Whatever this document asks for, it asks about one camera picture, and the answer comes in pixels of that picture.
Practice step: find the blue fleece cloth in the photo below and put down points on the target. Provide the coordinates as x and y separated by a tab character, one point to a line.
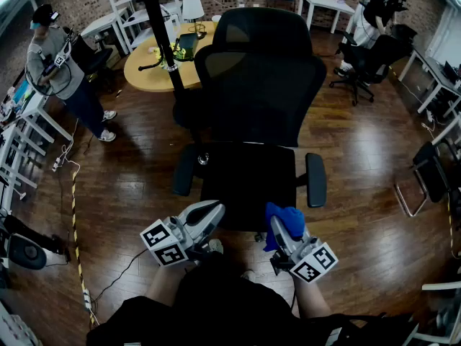
288	218

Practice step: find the white metal-frame desk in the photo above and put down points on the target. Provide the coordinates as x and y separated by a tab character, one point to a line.
36	106

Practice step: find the round chrome knob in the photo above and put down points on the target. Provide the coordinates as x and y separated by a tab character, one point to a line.
203	159

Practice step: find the white shelf frame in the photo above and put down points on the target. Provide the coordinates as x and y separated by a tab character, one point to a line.
443	286

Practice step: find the person's shoe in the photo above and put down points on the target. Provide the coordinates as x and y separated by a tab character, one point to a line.
248	275
216	245

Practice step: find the person's left forearm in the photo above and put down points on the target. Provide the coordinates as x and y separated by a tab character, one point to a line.
165	283

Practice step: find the white power strip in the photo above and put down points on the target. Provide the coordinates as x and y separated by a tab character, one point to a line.
429	115
56	164
87	299

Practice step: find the small white table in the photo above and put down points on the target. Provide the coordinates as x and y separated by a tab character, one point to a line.
324	0

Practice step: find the person's left shoe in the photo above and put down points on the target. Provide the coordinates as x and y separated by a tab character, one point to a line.
216	245

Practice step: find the person's right forearm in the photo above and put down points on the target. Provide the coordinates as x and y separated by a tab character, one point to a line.
309	297

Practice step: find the black chair armrest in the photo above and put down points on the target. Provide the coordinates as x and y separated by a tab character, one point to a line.
183	171
316	180

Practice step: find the black coat rack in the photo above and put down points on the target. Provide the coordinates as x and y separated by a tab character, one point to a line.
158	31

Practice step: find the white shelf unit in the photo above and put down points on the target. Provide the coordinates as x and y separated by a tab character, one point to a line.
137	16

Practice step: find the yellow black striped tape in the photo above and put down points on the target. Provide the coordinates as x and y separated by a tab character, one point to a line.
450	225
74	207

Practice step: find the white storage box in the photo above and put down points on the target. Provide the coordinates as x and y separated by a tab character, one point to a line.
14	330

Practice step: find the white cup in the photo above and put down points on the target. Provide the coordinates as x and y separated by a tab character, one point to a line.
216	18

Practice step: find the black office chair seat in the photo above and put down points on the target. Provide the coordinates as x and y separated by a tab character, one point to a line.
248	182

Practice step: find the black mesh chair headrest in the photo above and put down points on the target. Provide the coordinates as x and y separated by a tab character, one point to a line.
261	27

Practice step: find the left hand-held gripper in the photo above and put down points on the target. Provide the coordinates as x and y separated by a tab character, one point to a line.
158	234

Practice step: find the black cantilever chair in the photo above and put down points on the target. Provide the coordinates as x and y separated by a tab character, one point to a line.
432	178

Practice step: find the grey black office chair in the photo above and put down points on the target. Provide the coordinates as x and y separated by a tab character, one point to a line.
27	252

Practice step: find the black chair caster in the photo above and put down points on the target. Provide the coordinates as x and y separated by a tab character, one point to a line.
259	237

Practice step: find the oval wooden table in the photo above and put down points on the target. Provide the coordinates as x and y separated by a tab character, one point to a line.
144	74

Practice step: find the person's right shoe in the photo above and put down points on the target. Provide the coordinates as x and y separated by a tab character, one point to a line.
248	275

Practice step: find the dark rectangular box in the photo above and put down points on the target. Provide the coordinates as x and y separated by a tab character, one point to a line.
188	43

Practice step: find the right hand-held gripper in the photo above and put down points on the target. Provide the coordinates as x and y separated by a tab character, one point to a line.
313	263

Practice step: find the person's black clothing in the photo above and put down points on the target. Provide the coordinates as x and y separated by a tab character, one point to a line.
223	308

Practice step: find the white table lamp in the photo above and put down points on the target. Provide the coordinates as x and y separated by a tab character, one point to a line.
192	7

